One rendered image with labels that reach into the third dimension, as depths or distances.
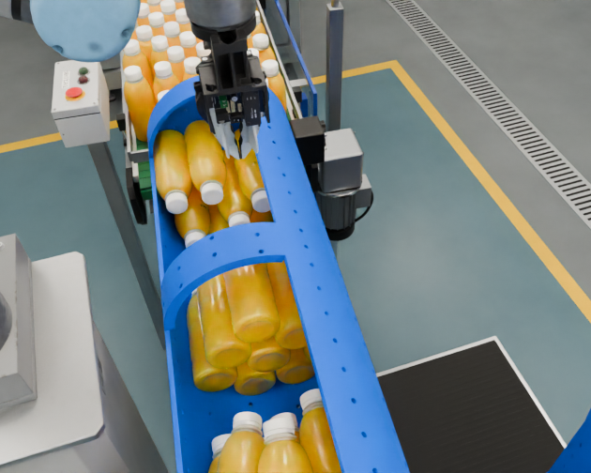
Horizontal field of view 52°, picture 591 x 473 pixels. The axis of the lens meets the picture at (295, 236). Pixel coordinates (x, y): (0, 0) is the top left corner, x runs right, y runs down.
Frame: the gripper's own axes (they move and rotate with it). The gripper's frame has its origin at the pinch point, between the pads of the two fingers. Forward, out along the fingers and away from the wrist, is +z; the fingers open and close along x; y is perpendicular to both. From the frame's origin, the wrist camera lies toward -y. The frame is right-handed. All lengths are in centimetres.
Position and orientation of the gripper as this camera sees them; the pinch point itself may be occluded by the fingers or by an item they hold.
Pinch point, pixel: (238, 146)
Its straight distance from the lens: 82.8
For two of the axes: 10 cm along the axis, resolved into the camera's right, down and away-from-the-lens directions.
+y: 2.2, 7.2, -6.6
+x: 9.8, -1.8, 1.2
